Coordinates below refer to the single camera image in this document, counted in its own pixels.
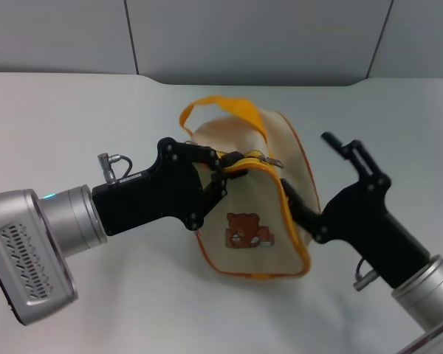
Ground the beige food bag orange trim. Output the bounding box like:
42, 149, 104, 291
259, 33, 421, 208
178, 94, 322, 279

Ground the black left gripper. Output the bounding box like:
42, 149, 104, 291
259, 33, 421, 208
91, 136, 245, 232

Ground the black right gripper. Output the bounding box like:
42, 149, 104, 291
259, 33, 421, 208
279, 131, 432, 290

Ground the silver connector plug with cable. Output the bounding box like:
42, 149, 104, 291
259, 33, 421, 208
352, 255, 380, 293
97, 152, 134, 184

